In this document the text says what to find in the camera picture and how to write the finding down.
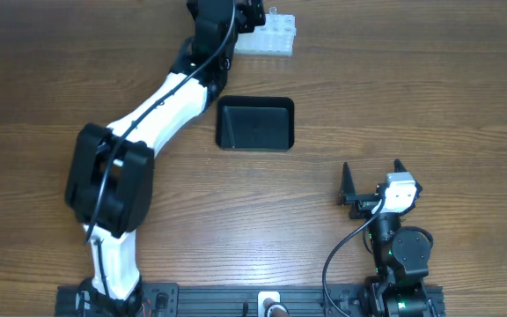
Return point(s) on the white test tube rack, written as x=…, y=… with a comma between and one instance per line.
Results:
x=275, y=39

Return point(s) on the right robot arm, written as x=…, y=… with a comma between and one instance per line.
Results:
x=407, y=253

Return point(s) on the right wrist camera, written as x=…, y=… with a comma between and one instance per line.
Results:
x=398, y=191

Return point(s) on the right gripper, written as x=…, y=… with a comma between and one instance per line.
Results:
x=361, y=206

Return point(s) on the clear test tube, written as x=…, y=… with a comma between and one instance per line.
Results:
x=273, y=10
x=229, y=127

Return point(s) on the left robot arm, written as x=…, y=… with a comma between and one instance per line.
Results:
x=178, y=101

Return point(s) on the mounting rail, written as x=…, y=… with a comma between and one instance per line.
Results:
x=218, y=301

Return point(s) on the black tray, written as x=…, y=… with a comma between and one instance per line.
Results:
x=262, y=132

